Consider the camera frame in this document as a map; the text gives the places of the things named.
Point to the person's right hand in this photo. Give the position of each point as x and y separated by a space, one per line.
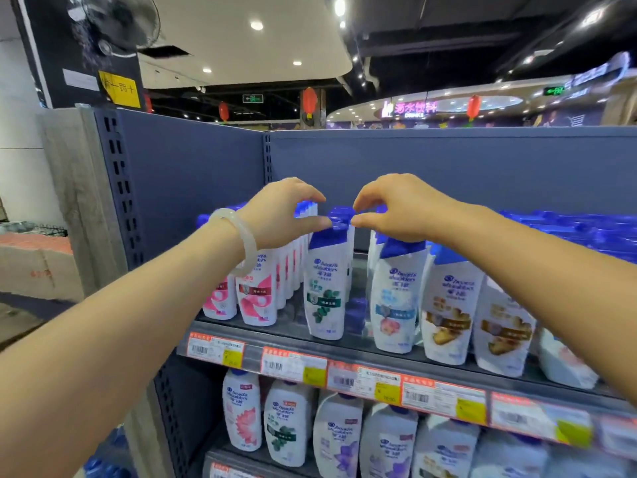
408 209

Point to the person's left hand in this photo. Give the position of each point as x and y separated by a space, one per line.
268 218

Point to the person's left thumb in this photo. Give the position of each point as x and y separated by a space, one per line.
308 225

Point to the person's right thumb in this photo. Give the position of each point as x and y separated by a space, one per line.
367 221

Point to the green label shampoo bottle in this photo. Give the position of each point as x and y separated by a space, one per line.
326 293

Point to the person's right forearm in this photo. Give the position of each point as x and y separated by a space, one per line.
547 293

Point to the person's left forearm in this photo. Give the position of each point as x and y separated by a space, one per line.
109 343

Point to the white jade bangle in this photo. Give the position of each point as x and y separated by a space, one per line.
247 238

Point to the peach label shampoo bottle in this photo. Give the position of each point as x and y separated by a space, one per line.
395 303

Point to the row of pink label bottles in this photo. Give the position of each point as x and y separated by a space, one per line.
256 298

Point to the pink neon store sign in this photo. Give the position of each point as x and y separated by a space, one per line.
410 108

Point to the red paper lantern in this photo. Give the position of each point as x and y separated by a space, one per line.
474 107
224 111
309 102

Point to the ginger label shampoo bottle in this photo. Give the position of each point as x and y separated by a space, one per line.
450 313
502 333

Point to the blue-grey metal shelving unit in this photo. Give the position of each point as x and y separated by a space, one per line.
199 164

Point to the green exit sign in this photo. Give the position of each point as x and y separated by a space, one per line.
253 99
554 91

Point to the row of shelf price labels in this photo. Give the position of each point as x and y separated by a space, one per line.
368 383

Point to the row of large pump bottles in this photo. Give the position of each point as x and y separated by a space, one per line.
338 433

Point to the cluster of blue bottle caps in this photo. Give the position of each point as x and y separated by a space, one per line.
587 233

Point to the yellow paper sign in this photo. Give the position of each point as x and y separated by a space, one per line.
119 89

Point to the grey wood-look end panel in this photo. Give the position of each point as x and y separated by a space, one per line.
74 184

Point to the pale label shampoo bottle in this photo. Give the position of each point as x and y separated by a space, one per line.
565 363

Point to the orange white price tag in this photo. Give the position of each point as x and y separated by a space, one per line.
226 471

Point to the white paper label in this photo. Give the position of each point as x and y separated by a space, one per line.
80 80

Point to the brown cardboard box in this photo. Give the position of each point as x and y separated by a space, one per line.
35 268

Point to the pack of blue water bottles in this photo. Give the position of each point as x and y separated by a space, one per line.
107 457

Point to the black wall fan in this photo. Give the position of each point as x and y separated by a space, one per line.
122 17

